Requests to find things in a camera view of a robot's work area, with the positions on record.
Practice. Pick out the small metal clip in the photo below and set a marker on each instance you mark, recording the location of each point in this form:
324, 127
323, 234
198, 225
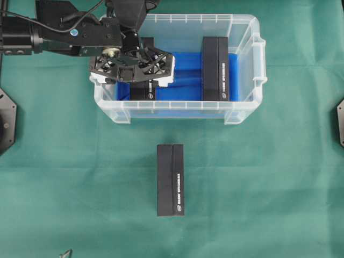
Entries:
66, 254

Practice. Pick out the black box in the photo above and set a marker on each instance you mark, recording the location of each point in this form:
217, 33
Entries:
215, 69
143, 87
170, 180

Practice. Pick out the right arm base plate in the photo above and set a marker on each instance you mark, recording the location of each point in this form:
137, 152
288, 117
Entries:
340, 122

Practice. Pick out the clear plastic storage case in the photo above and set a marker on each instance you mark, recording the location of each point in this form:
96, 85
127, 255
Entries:
182, 35

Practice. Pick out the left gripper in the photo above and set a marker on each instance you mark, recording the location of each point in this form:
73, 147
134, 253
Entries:
112, 42

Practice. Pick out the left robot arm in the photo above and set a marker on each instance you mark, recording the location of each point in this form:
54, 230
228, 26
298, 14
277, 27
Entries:
16, 35

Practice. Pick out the blue cloth liner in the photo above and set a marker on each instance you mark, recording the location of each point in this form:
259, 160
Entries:
183, 98

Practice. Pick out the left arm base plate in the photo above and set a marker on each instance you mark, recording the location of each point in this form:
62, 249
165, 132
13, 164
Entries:
8, 121

